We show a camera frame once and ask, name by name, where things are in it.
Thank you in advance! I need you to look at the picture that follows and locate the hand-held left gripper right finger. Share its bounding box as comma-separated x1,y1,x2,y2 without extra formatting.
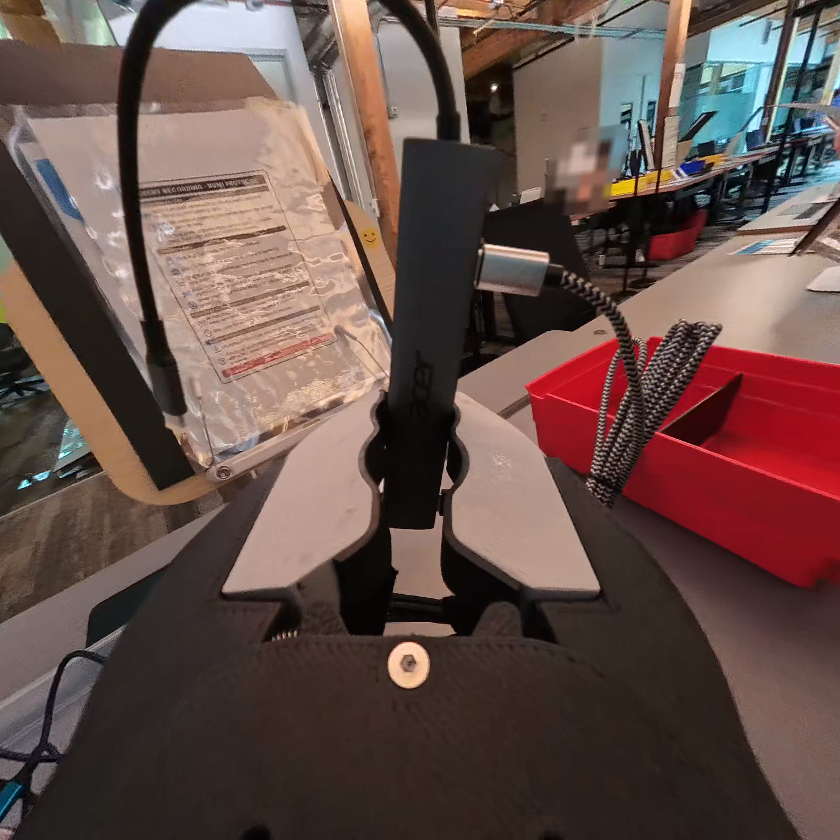
441,392,602,599

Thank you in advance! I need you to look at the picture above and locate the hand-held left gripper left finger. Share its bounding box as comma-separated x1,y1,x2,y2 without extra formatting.
221,392,388,599

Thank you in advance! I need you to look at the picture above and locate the red plastic bin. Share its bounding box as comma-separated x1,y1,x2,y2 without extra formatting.
525,336,840,588

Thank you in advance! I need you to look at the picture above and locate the grey usb hub with cable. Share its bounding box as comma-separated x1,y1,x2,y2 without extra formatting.
117,0,506,531

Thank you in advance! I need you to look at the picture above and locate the black white braided usb-c cable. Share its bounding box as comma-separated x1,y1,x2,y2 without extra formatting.
474,241,724,509

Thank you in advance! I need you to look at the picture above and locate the blue braided usb cable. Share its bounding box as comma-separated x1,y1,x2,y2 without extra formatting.
0,650,106,821

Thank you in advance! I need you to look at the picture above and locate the clear plastic bin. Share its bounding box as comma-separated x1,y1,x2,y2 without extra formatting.
0,682,80,840

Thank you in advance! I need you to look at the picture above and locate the dark green desk mat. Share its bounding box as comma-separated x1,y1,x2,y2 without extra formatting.
85,571,173,652

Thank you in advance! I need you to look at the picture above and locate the black office chair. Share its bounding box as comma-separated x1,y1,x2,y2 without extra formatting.
482,205,599,343

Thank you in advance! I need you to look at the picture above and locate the wooden-edged sign stand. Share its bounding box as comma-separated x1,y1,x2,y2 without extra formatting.
0,38,403,508

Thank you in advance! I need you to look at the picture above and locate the red storage crate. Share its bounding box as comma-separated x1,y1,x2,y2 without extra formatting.
646,211,710,261

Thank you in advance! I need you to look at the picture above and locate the blue white paper sheet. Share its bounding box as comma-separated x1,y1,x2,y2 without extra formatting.
727,238,800,258

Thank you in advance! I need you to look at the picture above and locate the long wooden workbench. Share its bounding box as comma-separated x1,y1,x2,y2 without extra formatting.
609,141,840,201

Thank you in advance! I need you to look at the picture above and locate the tilted board on stand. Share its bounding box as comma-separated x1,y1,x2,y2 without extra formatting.
787,197,840,294

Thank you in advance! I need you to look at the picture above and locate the wooden support post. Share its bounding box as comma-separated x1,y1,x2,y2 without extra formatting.
328,0,403,263

